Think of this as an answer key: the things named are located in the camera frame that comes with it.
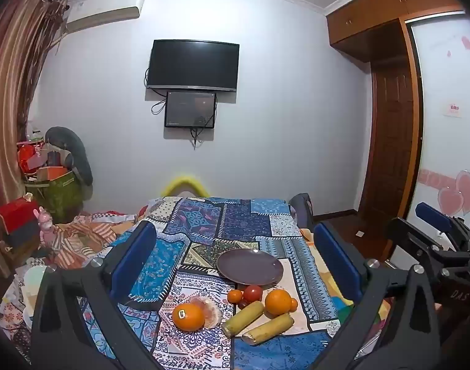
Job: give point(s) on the yellow foam arch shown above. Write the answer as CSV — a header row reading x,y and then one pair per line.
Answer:
x,y
183,181

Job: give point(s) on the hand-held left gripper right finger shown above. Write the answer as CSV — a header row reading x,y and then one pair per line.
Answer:
x,y
337,258

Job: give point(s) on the orange yellow blanket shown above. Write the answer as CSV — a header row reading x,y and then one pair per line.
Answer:
x,y
306,235

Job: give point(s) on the small wall-mounted monitor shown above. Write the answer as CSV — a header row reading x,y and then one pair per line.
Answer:
x,y
190,110

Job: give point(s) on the blue patchwork blanket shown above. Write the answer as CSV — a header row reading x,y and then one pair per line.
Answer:
x,y
242,223

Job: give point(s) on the red tomato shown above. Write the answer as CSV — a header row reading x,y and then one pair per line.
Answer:
x,y
253,293

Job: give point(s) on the dark backpack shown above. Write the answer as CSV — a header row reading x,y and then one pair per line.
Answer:
x,y
302,208

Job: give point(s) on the wooden overhead cabinet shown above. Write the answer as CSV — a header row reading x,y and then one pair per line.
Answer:
x,y
377,15

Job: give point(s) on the pile of red orange boxes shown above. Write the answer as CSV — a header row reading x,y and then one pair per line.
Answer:
x,y
38,160

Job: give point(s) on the white air conditioner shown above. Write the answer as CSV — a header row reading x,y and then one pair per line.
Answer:
x,y
104,9

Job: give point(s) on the white plastic bag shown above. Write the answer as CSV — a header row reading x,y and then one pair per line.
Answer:
x,y
28,289

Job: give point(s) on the brown wooden door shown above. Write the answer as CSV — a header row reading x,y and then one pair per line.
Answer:
x,y
389,142

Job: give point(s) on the pink toy rabbit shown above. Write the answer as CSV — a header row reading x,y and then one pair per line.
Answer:
x,y
46,227

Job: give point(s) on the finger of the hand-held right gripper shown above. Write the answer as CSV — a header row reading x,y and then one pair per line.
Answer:
x,y
433,212
419,242

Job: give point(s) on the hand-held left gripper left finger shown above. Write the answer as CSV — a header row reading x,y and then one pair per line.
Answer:
x,y
136,262

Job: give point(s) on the wall-mounted black television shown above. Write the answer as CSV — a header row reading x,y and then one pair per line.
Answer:
x,y
193,65

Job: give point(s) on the small mandarin orange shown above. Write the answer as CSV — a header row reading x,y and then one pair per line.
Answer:
x,y
294,304
235,296

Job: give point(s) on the large orange with sticker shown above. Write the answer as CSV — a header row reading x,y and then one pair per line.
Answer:
x,y
187,317

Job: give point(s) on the striped brown curtain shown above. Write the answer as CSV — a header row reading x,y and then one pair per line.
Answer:
x,y
11,104

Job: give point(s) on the peeled citrus piece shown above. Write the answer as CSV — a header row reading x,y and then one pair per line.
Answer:
x,y
211,310

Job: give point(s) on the orange striped cloth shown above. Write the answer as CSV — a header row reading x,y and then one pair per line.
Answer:
x,y
84,235

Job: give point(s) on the dark purple plate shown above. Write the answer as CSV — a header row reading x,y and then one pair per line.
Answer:
x,y
250,267

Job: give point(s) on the yellow-green banana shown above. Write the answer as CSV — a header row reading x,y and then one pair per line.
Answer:
x,y
242,318

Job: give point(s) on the grey plush pillow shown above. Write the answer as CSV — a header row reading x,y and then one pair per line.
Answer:
x,y
75,150

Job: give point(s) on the large plain orange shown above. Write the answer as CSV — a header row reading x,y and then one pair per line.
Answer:
x,y
278,301

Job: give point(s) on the red box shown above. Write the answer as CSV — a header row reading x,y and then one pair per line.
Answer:
x,y
17,216

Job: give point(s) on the white paper label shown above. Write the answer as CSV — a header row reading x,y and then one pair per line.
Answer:
x,y
453,109

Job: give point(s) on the brown date fruit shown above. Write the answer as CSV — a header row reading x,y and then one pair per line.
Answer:
x,y
242,305

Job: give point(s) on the white wardrobe door pink hearts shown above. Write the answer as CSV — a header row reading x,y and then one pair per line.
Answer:
x,y
446,142

